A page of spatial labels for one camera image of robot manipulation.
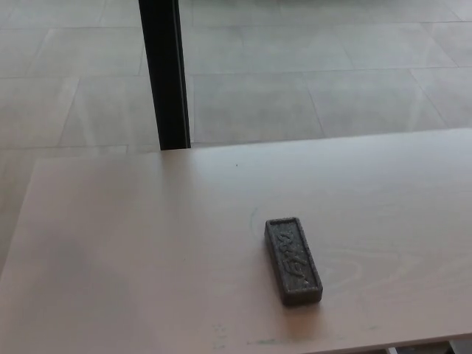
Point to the dark grey felt board eraser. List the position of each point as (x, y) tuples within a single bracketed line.
[(293, 260)]

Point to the black vertical metal post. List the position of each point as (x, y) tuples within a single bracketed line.
[(166, 73)]

